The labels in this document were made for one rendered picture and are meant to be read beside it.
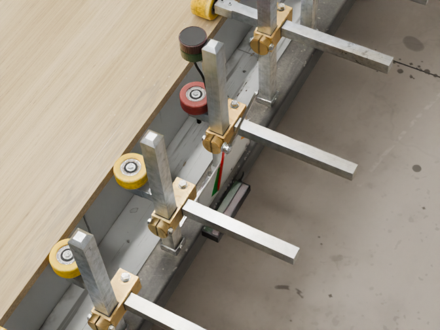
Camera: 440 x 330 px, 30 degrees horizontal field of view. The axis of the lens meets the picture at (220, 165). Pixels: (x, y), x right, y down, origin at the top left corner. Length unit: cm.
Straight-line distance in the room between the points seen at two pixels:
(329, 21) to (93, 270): 114
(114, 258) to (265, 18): 69
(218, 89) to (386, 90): 145
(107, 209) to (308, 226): 95
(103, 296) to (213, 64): 53
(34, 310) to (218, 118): 61
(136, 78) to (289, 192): 101
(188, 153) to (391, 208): 91
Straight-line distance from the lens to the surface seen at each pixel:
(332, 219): 282
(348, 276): 272
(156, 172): 168
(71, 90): 203
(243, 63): 240
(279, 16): 204
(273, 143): 193
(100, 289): 166
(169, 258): 196
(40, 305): 198
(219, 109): 185
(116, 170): 186
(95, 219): 202
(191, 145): 223
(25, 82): 208
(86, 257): 153
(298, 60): 230
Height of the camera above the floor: 242
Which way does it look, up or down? 55 degrees down
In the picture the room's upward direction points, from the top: 5 degrees counter-clockwise
